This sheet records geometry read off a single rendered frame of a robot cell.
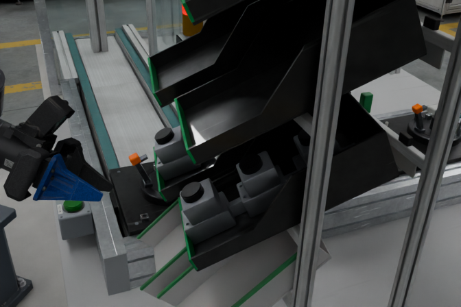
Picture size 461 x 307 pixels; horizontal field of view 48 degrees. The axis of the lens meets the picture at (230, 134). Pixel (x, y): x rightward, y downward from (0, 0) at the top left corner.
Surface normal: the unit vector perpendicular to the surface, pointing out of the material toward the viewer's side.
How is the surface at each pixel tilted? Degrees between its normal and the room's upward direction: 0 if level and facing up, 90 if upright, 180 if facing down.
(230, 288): 45
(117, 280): 90
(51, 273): 0
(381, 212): 90
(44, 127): 67
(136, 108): 0
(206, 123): 25
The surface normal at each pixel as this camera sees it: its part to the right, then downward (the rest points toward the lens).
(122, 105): 0.02, -0.87
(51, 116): 0.04, 0.13
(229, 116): -0.40, -0.75
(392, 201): 0.36, 0.47
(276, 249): -0.68, -0.56
